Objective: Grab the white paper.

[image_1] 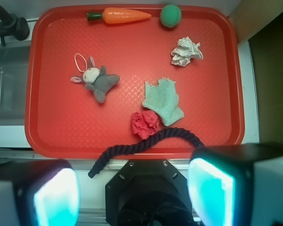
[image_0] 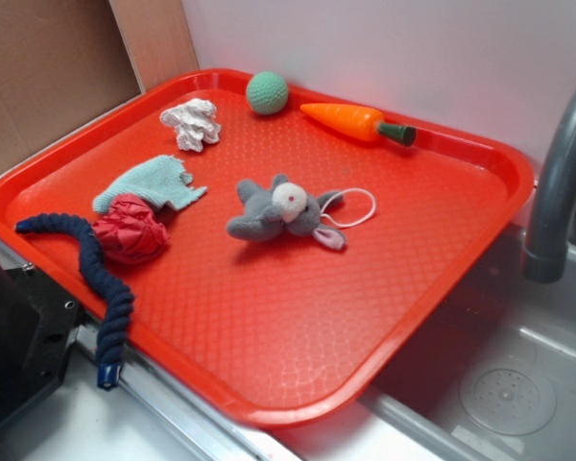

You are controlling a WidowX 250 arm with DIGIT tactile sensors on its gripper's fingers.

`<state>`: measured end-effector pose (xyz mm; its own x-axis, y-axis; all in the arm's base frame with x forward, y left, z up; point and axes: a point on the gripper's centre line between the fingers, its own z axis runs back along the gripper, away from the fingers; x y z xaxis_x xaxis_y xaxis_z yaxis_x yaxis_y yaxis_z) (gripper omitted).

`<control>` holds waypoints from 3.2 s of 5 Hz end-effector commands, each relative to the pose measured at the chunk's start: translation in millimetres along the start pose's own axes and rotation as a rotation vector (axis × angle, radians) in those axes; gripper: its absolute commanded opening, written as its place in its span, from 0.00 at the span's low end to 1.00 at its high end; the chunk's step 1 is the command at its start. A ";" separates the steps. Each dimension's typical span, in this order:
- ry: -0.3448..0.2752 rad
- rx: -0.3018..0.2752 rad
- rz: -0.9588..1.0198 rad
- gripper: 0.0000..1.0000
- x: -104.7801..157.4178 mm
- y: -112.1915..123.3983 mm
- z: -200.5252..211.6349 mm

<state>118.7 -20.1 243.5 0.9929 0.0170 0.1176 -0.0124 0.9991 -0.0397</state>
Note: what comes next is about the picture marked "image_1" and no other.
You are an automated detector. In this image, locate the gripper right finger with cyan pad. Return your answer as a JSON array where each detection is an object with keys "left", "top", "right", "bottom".
[{"left": 187, "top": 143, "right": 283, "bottom": 226}]

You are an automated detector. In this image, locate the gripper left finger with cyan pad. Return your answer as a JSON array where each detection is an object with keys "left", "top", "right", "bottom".
[{"left": 0, "top": 159, "right": 80, "bottom": 226}]

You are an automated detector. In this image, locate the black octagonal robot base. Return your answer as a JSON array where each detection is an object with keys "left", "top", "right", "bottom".
[{"left": 105, "top": 160, "right": 197, "bottom": 226}]

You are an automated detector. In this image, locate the crumpled red paper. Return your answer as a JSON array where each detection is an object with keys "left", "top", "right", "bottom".
[{"left": 131, "top": 110, "right": 159, "bottom": 139}]

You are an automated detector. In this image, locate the crumpled white paper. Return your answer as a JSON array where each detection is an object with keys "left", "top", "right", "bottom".
[{"left": 170, "top": 36, "right": 204, "bottom": 67}]

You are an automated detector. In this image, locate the light green cloth piece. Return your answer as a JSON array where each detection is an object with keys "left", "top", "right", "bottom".
[{"left": 142, "top": 78, "right": 184, "bottom": 126}]

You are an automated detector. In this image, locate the grey plush bunny toy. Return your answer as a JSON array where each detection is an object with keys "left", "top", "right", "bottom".
[{"left": 70, "top": 53, "right": 120, "bottom": 104}]

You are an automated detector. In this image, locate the red plastic tray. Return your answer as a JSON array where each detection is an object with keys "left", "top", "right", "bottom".
[{"left": 25, "top": 5, "right": 244, "bottom": 159}]

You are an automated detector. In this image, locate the grey sink basin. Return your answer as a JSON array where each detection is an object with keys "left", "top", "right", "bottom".
[{"left": 0, "top": 41, "right": 31, "bottom": 126}]

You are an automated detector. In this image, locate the black faucet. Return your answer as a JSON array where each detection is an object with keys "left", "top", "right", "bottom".
[{"left": 0, "top": 5, "right": 30, "bottom": 47}]

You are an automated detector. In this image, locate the green knitted ball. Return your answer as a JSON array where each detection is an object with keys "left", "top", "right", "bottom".
[{"left": 160, "top": 4, "right": 182, "bottom": 28}]

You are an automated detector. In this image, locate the orange plastic toy carrot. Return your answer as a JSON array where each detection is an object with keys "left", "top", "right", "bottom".
[{"left": 86, "top": 7, "right": 151, "bottom": 24}]

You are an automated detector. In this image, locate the dark purple twisted rope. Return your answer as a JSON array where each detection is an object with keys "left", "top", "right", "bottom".
[{"left": 88, "top": 127, "right": 205, "bottom": 179}]

